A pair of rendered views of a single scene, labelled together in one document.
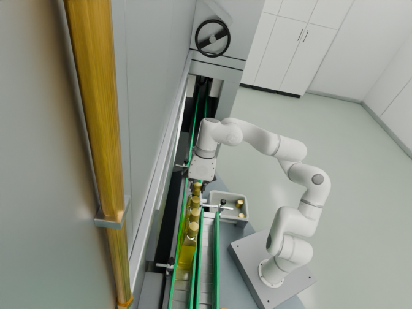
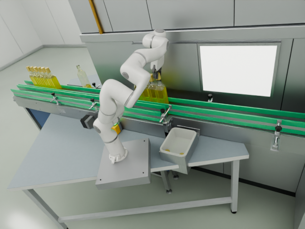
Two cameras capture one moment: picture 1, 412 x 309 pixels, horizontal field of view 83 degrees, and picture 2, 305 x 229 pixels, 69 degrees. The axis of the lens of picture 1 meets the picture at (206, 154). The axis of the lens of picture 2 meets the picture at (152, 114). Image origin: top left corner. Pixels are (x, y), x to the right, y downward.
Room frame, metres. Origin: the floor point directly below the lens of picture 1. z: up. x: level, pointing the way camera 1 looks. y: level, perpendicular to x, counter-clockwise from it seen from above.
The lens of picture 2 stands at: (1.45, -0.99, 1.83)
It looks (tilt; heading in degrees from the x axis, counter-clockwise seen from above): 37 degrees down; 134
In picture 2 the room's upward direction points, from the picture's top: 15 degrees counter-clockwise
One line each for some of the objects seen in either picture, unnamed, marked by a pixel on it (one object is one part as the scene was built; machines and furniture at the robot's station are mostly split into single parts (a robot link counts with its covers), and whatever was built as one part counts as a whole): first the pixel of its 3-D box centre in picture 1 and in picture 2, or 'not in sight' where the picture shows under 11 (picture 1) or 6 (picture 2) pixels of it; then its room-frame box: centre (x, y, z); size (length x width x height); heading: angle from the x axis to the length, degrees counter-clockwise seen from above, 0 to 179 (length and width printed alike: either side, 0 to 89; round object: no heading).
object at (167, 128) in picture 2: (208, 217); (169, 124); (0.71, -0.10, 0.85); 0.09 x 0.04 x 0.07; 97
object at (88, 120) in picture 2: not in sight; (88, 121); (0.02, -0.28, 0.79); 0.08 x 0.08 x 0.08; 7
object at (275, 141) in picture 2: not in sight; (276, 139); (1.35, -0.03, 0.90); 0.17 x 0.05 x 0.23; 97
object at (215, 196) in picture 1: (227, 208); (179, 145); (0.84, -0.20, 0.80); 0.22 x 0.17 x 0.09; 97
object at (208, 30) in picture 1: (212, 38); not in sight; (1.50, 0.14, 1.49); 0.21 x 0.05 x 0.21; 97
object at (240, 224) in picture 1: (222, 208); (180, 143); (0.83, -0.17, 0.79); 0.27 x 0.17 x 0.08; 97
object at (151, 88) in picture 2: (189, 223); (155, 96); (0.56, -0.01, 0.99); 0.06 x 0.06 x 0.21; 8
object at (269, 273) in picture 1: (279, 266); (114, 148); (0.53, -0.45, 0.89); 0.16 x 0.13 x 0.15; 122
